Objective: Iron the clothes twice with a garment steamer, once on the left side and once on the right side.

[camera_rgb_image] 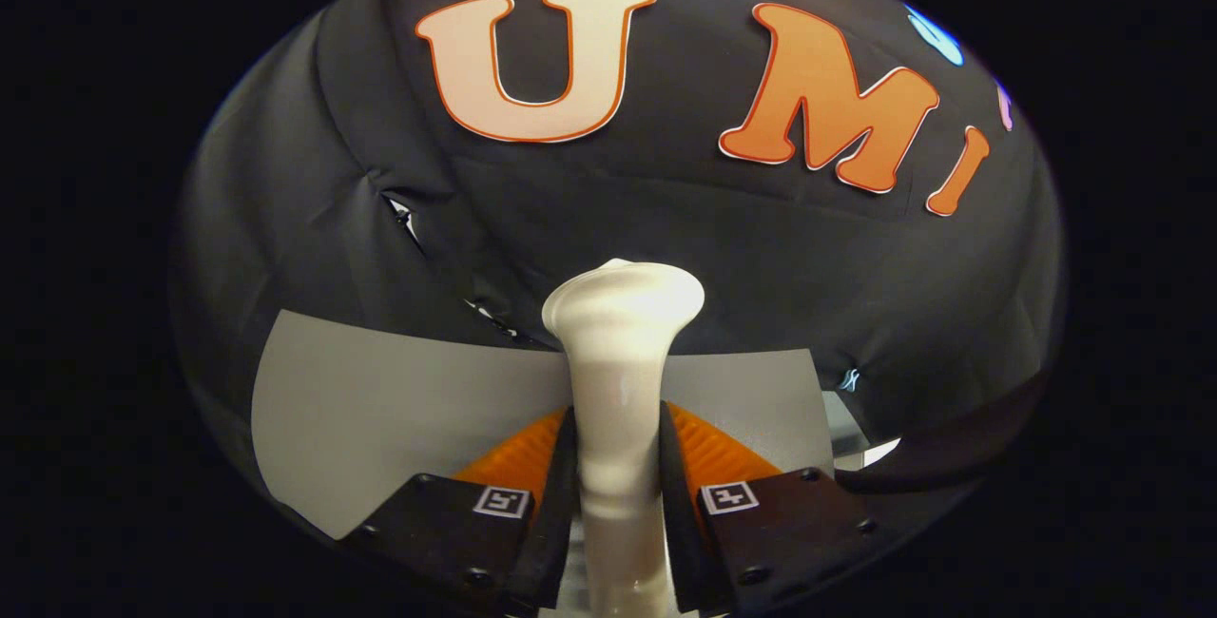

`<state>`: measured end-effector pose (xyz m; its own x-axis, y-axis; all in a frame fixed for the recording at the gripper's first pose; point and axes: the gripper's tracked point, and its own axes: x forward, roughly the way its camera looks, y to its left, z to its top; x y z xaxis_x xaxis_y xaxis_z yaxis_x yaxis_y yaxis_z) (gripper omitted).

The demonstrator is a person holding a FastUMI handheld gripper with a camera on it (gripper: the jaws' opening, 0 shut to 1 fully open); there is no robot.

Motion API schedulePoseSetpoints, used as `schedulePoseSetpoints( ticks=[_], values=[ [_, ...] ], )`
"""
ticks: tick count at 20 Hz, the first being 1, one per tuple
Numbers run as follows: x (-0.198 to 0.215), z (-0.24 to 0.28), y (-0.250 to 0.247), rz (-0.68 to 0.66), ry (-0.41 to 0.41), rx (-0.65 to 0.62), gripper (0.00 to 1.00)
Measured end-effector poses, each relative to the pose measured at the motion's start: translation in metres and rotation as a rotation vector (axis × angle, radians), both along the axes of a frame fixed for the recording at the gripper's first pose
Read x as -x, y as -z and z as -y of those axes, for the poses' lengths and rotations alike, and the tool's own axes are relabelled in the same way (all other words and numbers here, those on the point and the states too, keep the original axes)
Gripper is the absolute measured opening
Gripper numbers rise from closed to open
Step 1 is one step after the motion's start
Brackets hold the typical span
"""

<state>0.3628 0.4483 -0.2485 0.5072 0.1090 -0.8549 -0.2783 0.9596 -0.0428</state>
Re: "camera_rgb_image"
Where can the black backdrop cloth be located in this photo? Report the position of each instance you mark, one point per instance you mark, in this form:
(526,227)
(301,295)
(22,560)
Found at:
(666,219)

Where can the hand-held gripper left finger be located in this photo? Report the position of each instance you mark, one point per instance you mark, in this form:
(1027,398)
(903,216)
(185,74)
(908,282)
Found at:
(447,532)

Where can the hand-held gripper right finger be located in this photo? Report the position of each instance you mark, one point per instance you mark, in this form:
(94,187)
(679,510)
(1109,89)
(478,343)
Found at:
(780,523)

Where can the pale blue clip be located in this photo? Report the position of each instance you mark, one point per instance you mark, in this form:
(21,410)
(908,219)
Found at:
(850,378)

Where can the grey drawer cabinet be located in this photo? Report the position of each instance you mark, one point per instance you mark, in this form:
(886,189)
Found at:
(399,409)

